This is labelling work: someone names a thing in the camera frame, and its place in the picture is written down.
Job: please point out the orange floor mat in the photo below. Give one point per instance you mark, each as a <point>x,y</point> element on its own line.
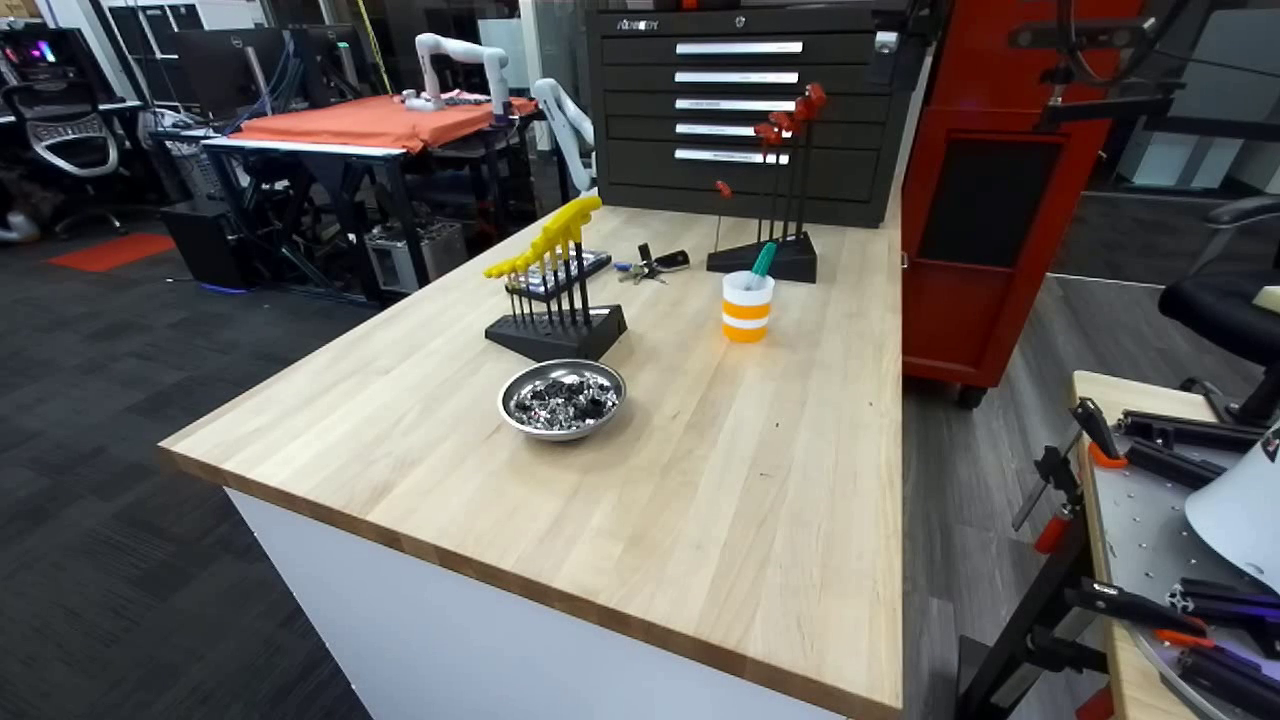
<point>114,250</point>

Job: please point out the round metal bowl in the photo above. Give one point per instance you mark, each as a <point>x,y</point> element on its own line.
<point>560,400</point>

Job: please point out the table with orange cloth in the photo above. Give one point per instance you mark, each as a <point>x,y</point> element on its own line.
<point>361,120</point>

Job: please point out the black stand of red keys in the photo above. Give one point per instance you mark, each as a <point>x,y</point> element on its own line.
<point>792,258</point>

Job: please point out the silver key bunch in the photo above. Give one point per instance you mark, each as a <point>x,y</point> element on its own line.
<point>647,275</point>

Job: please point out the small wooden side table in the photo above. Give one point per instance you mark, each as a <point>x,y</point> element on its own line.
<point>1132,532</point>

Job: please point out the black car key fob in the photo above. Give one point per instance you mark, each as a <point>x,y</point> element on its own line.
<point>666,258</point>

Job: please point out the blue round key tag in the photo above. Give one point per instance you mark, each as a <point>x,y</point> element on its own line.
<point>623,271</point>

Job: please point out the red metal cabinet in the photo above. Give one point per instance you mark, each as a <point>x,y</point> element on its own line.
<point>1015,83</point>

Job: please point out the black clamp with orange pad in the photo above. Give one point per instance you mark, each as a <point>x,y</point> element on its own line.
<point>1097,430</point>

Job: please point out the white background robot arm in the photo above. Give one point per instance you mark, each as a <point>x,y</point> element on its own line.
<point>463,57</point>

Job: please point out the black padded chair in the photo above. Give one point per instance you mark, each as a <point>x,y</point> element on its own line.
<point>1222,313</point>

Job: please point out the black drawer tool chest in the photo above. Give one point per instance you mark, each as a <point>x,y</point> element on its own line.
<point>744,175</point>

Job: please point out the black stand of yellow keys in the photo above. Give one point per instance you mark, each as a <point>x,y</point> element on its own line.
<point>560,333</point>

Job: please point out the black mesh office chair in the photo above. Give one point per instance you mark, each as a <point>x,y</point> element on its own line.
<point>67,135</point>

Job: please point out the white cone-shaped robot base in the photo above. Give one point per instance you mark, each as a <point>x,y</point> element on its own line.
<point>1247,514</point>

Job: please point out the white and orange mug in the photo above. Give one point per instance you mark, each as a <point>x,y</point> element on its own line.
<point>744,323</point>

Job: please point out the long black bar clamp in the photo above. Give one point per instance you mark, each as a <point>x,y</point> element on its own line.
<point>1187,446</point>

